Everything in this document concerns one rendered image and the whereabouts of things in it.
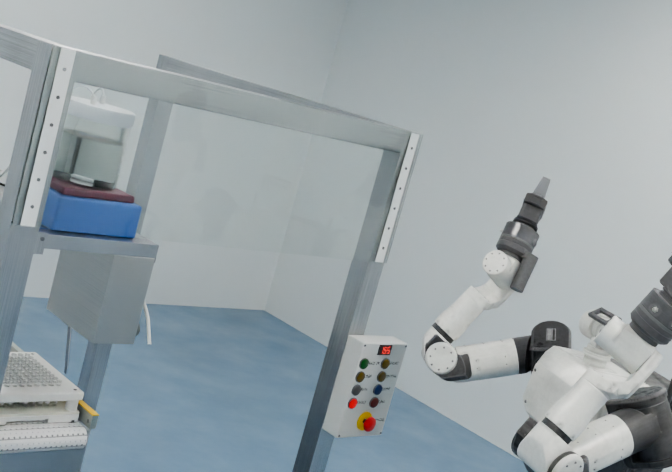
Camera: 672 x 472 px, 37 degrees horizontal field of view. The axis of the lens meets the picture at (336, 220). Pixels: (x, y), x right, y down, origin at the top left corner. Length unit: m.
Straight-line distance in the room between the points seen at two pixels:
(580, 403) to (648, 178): 3.40
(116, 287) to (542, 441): 0.93
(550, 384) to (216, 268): 4.68
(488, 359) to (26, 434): 1.08
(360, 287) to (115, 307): 0.67
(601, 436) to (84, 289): 1.12
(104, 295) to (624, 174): 3.64
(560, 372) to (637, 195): 3.07
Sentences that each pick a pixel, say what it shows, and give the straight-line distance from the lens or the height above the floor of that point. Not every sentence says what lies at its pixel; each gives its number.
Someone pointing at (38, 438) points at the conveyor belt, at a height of 0.80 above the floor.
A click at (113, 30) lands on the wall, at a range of 6.01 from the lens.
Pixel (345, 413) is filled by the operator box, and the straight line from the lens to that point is 2.61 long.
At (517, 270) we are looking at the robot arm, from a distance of 2.49.
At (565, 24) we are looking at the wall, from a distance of 5.76.
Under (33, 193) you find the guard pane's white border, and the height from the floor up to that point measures 1.35.
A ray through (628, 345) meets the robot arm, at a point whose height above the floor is 1.37.
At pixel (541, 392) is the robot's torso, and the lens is 2.35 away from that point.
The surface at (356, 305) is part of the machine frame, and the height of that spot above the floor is 1.16.
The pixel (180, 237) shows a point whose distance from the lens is 2.15.
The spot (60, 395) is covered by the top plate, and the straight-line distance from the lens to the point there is 2.31.
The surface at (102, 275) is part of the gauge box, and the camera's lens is 2.19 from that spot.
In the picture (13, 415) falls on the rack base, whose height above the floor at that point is 0.84.
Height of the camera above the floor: 1.70
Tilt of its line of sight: 8 degrees down
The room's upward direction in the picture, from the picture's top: 16 degrees clockwise
